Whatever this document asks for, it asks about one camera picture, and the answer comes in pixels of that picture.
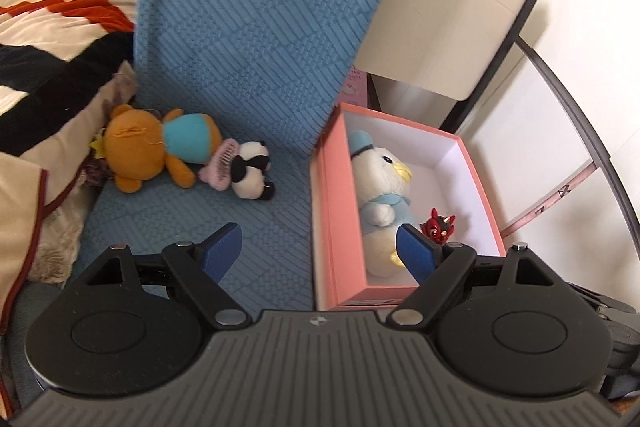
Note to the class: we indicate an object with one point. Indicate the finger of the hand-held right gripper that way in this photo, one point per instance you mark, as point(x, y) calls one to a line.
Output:
point(612, 303)

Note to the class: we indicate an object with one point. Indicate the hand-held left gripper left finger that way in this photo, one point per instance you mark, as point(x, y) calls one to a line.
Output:
point(222, 252)

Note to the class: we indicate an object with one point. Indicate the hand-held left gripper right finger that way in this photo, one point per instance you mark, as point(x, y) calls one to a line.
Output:
point(417, 254)

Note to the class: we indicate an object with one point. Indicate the small panda plush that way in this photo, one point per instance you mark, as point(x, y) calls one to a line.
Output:
point(252, 169)

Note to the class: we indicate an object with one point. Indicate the pink cardboard box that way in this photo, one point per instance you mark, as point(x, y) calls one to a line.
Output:
point(330, 227)

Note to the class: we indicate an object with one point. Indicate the brown teddy bear plush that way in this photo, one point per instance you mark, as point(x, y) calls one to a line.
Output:
point(137, 147)

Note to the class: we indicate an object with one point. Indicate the red devil figurine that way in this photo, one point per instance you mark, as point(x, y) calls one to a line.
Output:
point(437, 227)

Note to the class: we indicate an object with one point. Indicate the white duck plush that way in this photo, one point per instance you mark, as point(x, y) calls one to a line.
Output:
point(377, 192)

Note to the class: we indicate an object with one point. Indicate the pink plush accessory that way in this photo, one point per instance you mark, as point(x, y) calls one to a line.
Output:
point(219, 167)

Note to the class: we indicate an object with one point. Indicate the small yellow star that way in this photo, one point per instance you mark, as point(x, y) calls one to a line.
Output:
point(98, 146)

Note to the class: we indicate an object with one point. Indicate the small pink printed box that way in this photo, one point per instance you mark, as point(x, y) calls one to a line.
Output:
point(356, 89)

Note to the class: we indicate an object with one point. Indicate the beige cloth with maroon trim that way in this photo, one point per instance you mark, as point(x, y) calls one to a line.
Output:
point(50, 187)

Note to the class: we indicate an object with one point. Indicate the purple fuzzy flower bunch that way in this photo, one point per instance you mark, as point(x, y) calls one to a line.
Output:
point(122, 84)

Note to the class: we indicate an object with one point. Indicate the black curved rod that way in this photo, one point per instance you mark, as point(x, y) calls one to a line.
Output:
point(580, 107)

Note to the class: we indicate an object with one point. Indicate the blue textured sofa cover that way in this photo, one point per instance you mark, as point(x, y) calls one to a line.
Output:
point(250, 32)

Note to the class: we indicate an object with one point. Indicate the beige plastic chair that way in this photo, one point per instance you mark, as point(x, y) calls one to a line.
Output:
point(440, 7)

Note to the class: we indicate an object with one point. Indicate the striped blanket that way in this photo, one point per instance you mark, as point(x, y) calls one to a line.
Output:
point(60, 17)

